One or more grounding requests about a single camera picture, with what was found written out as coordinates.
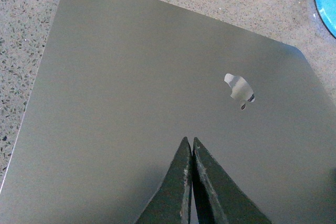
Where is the blue lamp base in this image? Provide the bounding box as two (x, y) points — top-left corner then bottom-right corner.
(314, 0), (335, 38)

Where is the grey laptop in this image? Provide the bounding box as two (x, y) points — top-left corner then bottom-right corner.
(1, 0), (335, 223)

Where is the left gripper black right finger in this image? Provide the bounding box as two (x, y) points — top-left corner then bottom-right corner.
(192, 138), (271, 223)

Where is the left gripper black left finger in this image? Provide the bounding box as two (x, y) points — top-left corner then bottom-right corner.
(135, 137), (192, 223)

